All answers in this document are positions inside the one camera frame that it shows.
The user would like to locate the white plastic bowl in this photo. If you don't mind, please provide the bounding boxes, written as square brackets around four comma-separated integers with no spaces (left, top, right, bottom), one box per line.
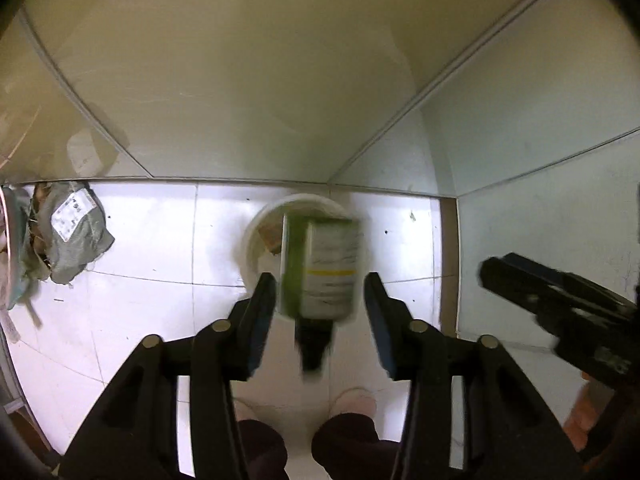
[242,193,372,322]

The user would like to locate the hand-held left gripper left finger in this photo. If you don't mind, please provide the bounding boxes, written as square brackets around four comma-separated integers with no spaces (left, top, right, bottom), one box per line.
[59,272,278,480]

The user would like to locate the pink slipper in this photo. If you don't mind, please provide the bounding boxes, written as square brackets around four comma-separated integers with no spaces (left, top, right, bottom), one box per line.
[329,387,377,417]

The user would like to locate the person's leg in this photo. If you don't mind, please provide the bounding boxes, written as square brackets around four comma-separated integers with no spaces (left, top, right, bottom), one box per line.
[235,417,289,480]
[311,407,382,480]

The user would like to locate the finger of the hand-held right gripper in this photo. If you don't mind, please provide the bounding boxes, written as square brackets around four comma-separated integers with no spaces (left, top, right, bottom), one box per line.
[479,256,556,323]
[502,252,568,291]

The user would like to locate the person's right forearm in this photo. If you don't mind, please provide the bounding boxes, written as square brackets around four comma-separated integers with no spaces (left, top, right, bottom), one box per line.
[561,382,618,463]

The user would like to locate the person's right leg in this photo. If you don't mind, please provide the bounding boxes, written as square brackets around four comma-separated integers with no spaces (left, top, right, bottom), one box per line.
[311,407,382,480]

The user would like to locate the grey parcel bag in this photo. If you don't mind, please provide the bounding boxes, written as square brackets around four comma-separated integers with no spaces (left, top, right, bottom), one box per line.
[22,181,116,287]

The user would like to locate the person's left leg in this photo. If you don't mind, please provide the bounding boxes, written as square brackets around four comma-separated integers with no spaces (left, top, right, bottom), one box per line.
[235,417,289,480]

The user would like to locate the small paper carton box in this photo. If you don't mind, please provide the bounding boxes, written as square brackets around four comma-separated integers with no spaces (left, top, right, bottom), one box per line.
[278,214,364,322]

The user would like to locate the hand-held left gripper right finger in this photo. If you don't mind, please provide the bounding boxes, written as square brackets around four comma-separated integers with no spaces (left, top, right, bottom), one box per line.
[364,271,586,480]

